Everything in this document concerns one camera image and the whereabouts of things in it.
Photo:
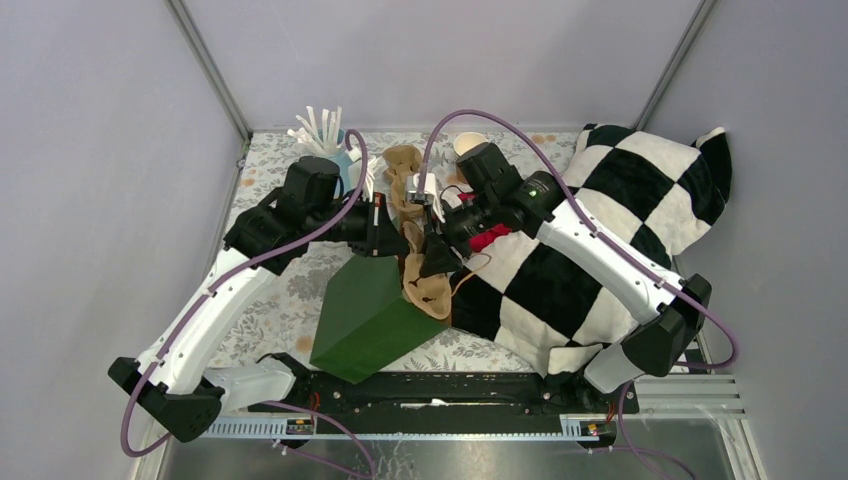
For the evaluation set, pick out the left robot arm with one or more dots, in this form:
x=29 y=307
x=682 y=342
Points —
x=172 y=379

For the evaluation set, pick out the floral table mat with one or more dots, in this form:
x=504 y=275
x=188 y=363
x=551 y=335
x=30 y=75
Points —
x=291 y=305

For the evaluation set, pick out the stack of brown paper cups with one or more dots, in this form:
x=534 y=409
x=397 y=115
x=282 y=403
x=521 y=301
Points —
x=466 y=141

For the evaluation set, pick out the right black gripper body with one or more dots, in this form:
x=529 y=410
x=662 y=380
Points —
x=458 y=227

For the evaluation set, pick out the light blue straw cup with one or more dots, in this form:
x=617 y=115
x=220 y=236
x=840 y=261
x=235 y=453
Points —
x=338 y=154

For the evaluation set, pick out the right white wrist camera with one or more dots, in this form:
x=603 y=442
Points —
x=424 y=191

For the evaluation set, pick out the green brown paper bag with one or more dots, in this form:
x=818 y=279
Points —
x=365 y=323

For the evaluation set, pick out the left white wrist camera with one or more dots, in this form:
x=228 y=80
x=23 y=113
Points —
x=373 y=166

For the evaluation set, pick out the black white checkered blanket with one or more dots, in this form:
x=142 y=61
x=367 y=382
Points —
x=643 y=168

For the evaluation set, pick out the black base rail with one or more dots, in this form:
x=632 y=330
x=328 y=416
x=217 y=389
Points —
x=455 y=403

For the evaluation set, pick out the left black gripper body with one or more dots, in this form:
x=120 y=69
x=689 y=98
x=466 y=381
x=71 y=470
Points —
x=361 y=226

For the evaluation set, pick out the red cloth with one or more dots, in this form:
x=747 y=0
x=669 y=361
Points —
x=478 y=239

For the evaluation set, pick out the brown cardboard cup carrier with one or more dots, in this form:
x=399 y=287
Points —
x=403 y=161

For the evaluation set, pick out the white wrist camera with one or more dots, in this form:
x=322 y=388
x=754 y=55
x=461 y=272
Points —
x=424 y=191
x=373 y=166

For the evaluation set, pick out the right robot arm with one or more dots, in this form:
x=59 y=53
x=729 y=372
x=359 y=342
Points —
x=668 y=309

